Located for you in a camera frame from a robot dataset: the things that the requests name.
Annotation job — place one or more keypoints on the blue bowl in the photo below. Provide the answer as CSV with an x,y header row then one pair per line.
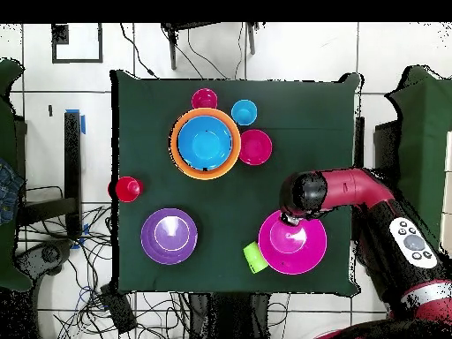
x,y
204,143

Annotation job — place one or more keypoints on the small crimson pink bowl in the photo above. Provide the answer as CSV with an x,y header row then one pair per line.
x,y
256,147

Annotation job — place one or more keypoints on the large orange bowl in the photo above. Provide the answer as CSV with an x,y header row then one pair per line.
x,y
174,155

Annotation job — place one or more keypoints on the green cup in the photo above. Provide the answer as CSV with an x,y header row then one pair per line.
x,y
255,257

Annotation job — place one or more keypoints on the large magenta bowl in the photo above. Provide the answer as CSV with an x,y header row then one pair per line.
x,y
293,247

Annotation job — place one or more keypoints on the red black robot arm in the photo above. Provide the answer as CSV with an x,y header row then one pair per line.
x,y
356,187

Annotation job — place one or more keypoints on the dark green tablecloth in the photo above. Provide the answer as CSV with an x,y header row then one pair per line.
x,y
159,197

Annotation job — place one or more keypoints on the blue cup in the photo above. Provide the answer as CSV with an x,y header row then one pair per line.
x,y
244,112

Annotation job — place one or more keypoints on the purple bowl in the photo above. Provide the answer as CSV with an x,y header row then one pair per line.
x,y
166,247

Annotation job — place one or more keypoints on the crimson pink cup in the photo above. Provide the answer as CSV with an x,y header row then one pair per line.
x,y
204,98

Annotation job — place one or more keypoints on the red cup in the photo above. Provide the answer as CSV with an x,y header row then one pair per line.
x,y
127,189

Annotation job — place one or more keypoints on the dark metal legged stand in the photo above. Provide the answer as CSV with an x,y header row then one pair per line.
x,y
173,53

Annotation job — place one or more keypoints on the blue tape strip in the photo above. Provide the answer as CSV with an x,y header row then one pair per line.
x,y
83,125

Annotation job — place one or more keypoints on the black metal bar stand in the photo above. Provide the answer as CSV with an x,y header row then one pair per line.
x,y
72,159

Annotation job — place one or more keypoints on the black power strip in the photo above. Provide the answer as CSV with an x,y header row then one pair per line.
x,y
118,310

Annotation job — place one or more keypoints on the black office chair base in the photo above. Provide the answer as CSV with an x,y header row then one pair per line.
x,y
49,254

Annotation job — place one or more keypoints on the small dark floor object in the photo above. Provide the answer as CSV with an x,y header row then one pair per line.
x,y
50,110

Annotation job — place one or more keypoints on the green cloth covered table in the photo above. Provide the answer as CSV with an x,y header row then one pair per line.
x,y
5,141
423,141

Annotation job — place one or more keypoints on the blue denim fabric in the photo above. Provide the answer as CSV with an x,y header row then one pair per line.
x,y
9,190

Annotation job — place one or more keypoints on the white box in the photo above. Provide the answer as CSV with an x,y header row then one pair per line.
x,y
447,183

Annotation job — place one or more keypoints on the grey square floor frame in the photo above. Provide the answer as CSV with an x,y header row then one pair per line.
x,y
60,35

